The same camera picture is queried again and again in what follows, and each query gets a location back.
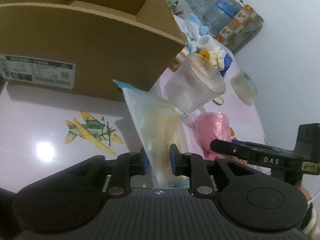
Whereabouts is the blue tissue pack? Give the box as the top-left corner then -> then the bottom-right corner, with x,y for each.
220,53 -> 233,77

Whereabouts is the white tape roll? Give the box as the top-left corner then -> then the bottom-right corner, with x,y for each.
196,35 -> 217,51

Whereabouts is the orange striped sock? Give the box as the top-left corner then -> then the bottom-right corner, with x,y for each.
169,47 -> 190,72

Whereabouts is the clear packing tape roll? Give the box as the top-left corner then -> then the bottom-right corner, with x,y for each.
230,70 -> 259,103

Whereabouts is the brown cardboard box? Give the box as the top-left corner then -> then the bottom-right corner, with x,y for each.
1,0 -> 187,100

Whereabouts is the clear plastic cup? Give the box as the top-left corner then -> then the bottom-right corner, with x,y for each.
164,53 -> 226,115

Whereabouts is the round beige wooden disc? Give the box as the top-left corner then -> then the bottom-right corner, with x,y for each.
213,96 -> 224,106

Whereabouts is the yellow white cloth bundle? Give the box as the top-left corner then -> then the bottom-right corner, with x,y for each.
199,46 -> 227,71

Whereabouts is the pink plastic bag roll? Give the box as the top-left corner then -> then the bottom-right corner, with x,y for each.
193,112 -> 235,160

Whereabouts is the blue white fluffy cloth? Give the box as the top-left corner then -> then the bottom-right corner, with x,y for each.
180,13 -> 209,53

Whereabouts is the large water bottle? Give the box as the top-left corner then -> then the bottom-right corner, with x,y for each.
201,0 -> 244,36

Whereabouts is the person's right hand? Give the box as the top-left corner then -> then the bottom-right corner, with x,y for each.
300,185 -> 319,240

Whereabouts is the clear bag of yellow cloth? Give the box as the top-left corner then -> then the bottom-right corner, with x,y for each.
114,80 -> 189,188

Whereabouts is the airplane sticker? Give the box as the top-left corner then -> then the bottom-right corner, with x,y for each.
64,109 -> 124,155

